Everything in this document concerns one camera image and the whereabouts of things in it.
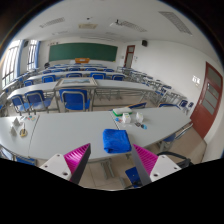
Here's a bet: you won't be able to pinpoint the rows of white desks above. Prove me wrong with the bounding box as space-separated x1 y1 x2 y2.
0 63 188 111

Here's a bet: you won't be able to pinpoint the ceiling air conditioner vent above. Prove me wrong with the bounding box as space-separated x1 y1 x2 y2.
78 22 99 30

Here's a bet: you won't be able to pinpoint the tall white-framed window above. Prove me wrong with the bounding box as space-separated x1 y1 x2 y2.
1 39 21 88
27 39 38 71

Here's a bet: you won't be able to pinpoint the green and white flat box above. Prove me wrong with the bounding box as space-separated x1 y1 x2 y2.
112 106 133 117

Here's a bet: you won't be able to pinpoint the group of ceiling lights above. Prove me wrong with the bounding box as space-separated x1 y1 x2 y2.
39 10 194 36

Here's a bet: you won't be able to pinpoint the grey framed flat panel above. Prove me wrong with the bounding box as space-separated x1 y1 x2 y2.
54 77 98 88

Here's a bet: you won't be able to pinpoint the orange lectern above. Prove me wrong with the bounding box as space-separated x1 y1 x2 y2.
74 57 91 64

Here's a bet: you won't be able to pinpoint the white box with printed label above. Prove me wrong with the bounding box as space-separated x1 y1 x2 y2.
121 112 132 125

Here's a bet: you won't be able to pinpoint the blue towel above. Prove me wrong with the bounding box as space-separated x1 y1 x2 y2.
102 128 133 154

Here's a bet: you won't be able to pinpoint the group of blue chairs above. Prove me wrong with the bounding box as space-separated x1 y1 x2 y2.
0 63 196 116

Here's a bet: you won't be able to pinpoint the red-brown double door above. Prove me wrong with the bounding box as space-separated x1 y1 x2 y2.
189 61 224 139

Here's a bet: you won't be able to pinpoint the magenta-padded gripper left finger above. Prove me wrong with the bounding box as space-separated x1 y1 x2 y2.
39 142 92 185

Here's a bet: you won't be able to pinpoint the colourful small cards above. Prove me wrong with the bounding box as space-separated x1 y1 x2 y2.
23 114 38 122

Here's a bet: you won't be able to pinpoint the green chalkboard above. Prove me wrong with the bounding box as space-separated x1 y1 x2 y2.
48 42 119 63

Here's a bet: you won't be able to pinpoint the blue curtain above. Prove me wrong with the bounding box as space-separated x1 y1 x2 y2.
35 41 41 69
17 41 25 76

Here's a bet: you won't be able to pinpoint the black-framed blue chair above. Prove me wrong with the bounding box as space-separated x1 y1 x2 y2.
124 151 194 188

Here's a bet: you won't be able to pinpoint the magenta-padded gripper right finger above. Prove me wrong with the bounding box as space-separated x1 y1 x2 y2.
130 143 182 187

